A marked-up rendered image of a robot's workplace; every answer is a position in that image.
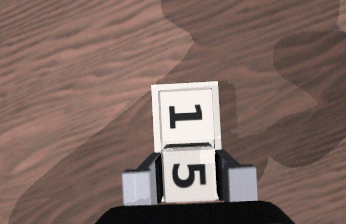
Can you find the white and grey cube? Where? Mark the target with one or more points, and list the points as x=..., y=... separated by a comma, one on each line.
x=186, y=115
x=188, y=171

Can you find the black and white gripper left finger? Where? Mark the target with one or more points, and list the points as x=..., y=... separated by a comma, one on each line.
x=144, y=185

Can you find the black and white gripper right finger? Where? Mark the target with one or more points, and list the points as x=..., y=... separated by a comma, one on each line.
x=234, y=182

